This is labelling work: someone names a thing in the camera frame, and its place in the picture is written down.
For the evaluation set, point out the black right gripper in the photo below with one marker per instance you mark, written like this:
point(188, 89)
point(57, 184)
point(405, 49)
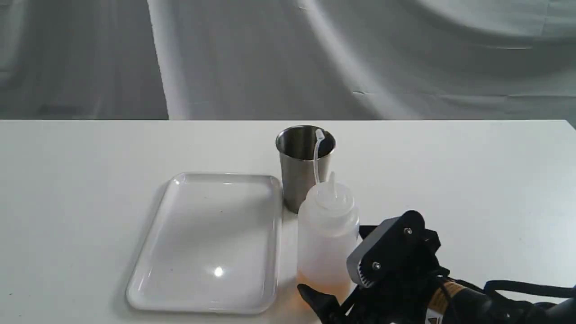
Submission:
point(417, 293)

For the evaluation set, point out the translucent squeeze bottle amber liquid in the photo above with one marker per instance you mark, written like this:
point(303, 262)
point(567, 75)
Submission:
point(328, 230)

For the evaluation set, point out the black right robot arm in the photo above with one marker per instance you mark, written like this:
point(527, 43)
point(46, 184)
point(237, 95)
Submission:
point(508, 302)

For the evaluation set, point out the stainless steel cup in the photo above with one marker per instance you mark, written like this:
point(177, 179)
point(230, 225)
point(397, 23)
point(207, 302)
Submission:
point(296, 147)

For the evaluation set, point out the white plastic tray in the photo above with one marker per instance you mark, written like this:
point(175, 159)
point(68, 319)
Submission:
point(212, 246)

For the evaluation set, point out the white backdrop sheet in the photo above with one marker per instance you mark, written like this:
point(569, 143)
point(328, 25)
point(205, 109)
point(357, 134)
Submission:
point(288, 59)

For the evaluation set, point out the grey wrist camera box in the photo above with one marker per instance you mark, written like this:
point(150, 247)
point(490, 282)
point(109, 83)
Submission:
point(384, 248)

